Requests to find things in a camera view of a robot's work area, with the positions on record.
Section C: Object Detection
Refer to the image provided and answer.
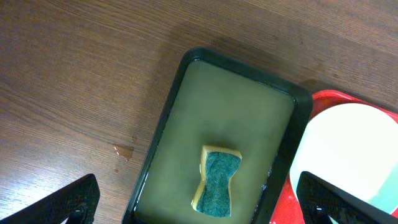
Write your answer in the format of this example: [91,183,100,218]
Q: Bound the yellow green sponge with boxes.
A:
[191,145,242,218]

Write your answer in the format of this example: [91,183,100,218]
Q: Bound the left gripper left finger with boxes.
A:
[1,174,100,224]

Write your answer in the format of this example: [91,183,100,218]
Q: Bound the mint green plate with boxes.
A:
[290,103,397,214]

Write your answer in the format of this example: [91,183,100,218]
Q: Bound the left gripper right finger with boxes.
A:
[296,171,397,224]

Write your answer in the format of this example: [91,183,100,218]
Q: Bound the dark green tray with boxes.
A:
[123,47,313,223]

